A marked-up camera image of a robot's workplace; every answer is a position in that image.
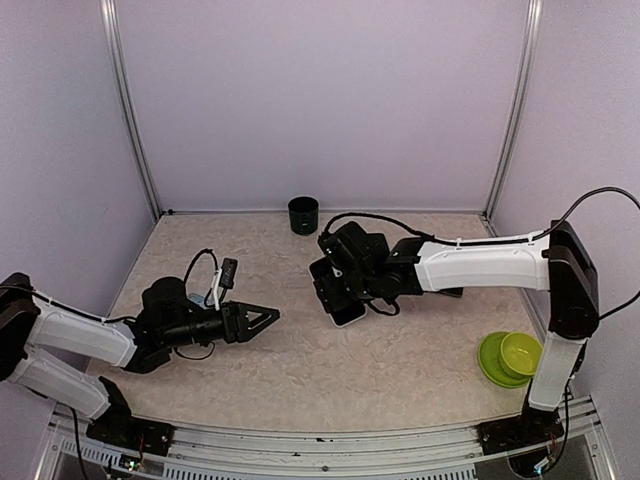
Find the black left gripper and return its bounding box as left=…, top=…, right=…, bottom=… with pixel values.
left=161, top=300, right=279, bottom=348

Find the black smartphone teal edge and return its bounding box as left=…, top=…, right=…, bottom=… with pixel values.
left=438, top=288, right=464, bottom=298
left=333, top=302, right=364, bottom=326

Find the clear phone case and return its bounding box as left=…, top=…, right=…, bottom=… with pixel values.
left=329, top=299, right=367, bottom=330

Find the light blue phone case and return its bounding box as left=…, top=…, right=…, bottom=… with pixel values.
left=187, top=293, right=211, bottom=308

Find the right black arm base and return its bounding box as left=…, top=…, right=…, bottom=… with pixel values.
left=476, top=403, right=565, bottom=455

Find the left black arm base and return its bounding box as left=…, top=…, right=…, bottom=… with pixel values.
left=86, top=376, right=175, bottom=457

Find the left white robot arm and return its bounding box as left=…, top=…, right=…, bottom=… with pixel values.
left=1, top=272, right=280, bottom=445

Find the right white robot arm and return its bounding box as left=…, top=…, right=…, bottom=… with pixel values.
left=309, top=221, right=600, bottom=444

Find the dark green cup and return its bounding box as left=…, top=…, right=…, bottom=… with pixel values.
left=287, top=196, right=319, bottom=236

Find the green bowl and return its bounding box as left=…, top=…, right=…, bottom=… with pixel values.
left=499, top=332, right=543, bottom=379

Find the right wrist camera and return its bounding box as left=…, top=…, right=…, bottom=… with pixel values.
left=320, top=234, right=353, bottom=277

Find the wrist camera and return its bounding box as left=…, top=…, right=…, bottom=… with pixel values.
left=320, top=234, right=353, bottom=277
left=218, top=258, right=238, bottom=290

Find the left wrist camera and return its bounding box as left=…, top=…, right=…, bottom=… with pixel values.
left=218, top=258, right=238, bottom=290

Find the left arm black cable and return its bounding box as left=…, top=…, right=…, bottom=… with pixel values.
left=183, top=248, right=221, bottom=296

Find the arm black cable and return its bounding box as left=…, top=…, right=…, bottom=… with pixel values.
left=183, top=248, right=221, bottom=296
left=322, top=187, right=640, bottom=321

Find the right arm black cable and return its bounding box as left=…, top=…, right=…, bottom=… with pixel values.
left=322, top=187, right=640, bottom=321

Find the front aluminium rail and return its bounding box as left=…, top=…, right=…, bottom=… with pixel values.
left=29, top=394, right=616, bottom=480

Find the right aluminium frame post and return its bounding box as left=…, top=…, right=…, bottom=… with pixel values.
left=483, top=0, right=543, bottom=224

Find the aluminium frame post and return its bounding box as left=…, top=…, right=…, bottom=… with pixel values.
left=483, top=0, right=543, bottom=224
left=100, top=0, right=163, bottom=222

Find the left aluminium frame post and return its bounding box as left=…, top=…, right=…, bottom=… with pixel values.
left=100, top=0, right=163, bottom=222

